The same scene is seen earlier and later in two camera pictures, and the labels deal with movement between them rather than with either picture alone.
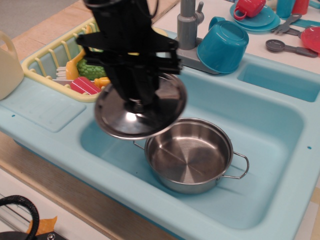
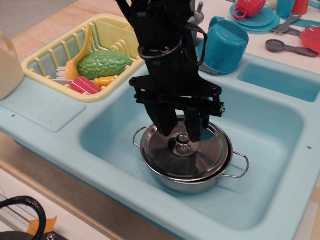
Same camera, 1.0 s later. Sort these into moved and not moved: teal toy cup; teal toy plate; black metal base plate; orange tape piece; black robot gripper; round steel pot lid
Moved: black robot gripper; round steel pot lid
Not moved: teal toy cup; black metal base plate; teal toy plate; orange tape piece
